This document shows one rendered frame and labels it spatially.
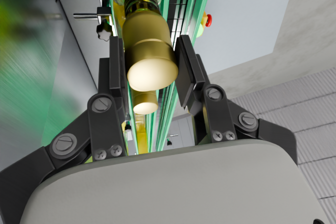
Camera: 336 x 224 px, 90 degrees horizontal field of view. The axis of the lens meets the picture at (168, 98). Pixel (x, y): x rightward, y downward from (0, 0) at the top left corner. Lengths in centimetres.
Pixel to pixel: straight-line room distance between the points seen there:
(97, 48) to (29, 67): 31
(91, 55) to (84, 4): 15
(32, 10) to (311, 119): 356
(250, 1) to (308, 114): 287
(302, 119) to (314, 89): 62
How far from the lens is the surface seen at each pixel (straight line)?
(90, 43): 52
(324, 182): 340
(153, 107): 23
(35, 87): 24
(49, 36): 29
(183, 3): 46
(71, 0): 46
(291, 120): 350
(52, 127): 33
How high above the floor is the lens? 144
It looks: 31 degrees down
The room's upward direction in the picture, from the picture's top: 168 degrees clockwise
